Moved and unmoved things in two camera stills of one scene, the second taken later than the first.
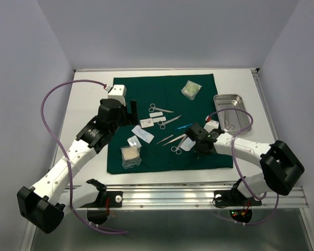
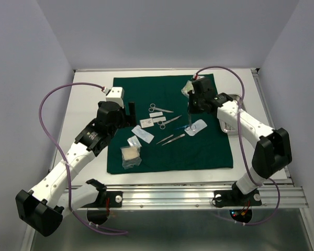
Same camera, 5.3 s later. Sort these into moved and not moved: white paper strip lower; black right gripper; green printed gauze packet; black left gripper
Moved: black right gripper
Not moved: white paper strip lower; green printed gauze packet; black left gripper
